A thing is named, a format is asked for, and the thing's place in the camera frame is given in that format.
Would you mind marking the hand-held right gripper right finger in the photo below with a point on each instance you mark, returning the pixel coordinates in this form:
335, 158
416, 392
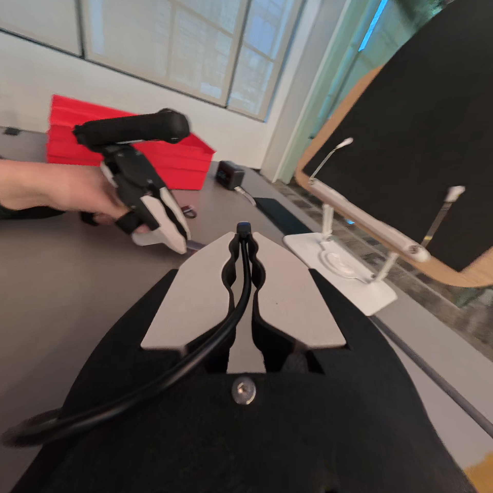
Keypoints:
300, 304

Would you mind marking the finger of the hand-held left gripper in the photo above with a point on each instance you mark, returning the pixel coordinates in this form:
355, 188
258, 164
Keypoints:
165, 223
175, 208

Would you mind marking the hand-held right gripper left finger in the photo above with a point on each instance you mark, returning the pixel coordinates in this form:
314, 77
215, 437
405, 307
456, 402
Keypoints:
192, 300

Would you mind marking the grey usb hub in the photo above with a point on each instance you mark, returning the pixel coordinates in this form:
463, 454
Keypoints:
194, 245

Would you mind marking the red plastic bin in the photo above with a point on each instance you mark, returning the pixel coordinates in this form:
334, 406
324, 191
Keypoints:
77, 115

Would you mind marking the person's left hand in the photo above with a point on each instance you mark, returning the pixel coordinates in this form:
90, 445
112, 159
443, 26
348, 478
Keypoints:
84, 192

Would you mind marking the black charger cube with display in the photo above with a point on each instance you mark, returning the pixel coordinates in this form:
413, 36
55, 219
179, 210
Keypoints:
229, 175

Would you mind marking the dark phone on table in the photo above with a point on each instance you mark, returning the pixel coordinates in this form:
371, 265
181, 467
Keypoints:
281, 215

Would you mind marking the large window with blinds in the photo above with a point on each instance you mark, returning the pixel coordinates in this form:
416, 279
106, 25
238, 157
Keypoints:
173, 46

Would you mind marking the wooden board with black panel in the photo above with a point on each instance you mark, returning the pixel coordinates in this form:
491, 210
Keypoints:
423, 134

